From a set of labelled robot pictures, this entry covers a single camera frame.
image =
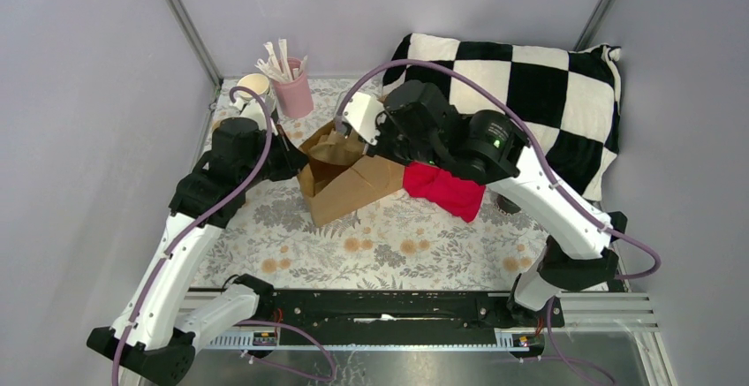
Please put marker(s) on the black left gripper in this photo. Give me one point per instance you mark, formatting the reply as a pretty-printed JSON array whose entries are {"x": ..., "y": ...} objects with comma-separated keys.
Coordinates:
[{"x": 294, "y": 159}]

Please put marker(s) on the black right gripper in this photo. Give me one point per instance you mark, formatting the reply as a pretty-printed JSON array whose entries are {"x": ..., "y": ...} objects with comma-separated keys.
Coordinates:
[{"x": 382, "y": 123}]

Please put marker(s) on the brown paper bag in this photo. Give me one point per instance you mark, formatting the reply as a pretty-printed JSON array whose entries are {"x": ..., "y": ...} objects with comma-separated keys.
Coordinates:
[{"x": 333, "y": 191}]

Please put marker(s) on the cardboard cup carrier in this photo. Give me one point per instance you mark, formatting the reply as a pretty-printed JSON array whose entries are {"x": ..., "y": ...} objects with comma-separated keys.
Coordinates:
[{"x": 336, "y": 149}]

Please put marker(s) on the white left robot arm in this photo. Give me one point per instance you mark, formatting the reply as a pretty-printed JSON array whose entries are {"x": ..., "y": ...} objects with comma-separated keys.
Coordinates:
[{"x": 150, "y": 338}]

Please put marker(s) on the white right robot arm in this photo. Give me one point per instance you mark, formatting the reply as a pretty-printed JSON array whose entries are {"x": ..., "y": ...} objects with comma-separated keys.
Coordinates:
[{"x": 482, "y": 144}]

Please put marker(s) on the pink cup holder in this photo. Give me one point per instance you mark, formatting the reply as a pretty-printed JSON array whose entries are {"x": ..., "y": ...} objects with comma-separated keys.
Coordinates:
[{"x": 294, "y": 98}]

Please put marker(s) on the stack of paper cups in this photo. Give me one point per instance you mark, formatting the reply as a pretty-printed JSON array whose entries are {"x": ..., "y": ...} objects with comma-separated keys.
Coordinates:
[{"x": 260, "y": 84}]

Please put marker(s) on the red cloth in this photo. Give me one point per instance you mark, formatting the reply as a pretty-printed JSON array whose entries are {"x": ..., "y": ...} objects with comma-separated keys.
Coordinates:
[{"x": 460, "y": 198}]

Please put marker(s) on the floral table mat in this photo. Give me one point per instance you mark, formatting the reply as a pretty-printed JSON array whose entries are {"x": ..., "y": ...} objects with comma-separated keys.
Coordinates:
[{"x": 397, "y": 242}]

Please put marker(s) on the checkered black white pillow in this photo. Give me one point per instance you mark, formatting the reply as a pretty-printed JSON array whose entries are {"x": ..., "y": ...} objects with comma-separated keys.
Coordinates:
[{"x": 570, "y": 100}]

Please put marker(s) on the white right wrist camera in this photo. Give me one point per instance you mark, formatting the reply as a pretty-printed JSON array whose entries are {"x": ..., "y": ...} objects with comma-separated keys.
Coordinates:
[{"x": 360, "y": 114}]

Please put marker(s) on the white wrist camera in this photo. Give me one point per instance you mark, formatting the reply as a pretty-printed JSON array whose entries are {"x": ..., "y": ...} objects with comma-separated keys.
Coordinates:
[
  {"x": 252, "y": 110},
  {"x": 360, "y": 114}
]

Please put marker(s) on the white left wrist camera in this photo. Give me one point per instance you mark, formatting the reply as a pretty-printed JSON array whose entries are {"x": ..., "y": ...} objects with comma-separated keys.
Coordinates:
[{"x": 252, "y": 110}]

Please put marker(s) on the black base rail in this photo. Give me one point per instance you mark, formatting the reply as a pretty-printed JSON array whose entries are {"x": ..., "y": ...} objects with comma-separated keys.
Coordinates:
[{"x": 442, "y": 319}]

